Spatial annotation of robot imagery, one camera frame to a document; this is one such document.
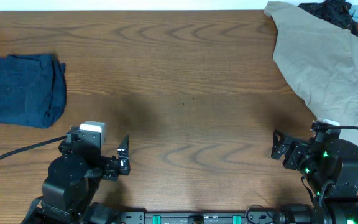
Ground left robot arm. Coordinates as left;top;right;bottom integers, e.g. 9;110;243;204
22;122;131;224

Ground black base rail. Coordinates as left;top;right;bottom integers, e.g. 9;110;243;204
118;207;280;224

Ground khaki beige garment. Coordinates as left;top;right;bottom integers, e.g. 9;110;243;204
264;1;358;126

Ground black patterned garment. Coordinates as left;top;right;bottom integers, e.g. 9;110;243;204
298;0;358;37

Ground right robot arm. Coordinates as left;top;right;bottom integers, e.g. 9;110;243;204
271;129;358;224

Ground navy blue shorts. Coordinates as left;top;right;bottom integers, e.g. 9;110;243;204
0;54;67;128

